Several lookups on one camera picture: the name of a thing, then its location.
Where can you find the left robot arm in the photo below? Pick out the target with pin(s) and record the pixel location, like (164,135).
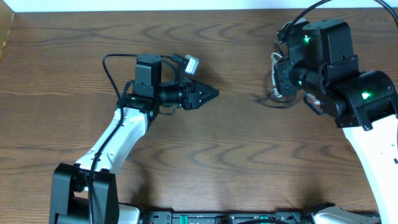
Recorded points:
(86,191)

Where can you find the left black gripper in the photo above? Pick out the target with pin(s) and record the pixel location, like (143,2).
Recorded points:
(192,94)

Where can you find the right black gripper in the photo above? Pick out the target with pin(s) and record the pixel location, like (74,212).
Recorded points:
(285,86)

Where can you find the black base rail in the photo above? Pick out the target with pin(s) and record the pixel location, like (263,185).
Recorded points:
(323,213)

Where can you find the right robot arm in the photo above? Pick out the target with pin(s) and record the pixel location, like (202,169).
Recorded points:
(321,62)

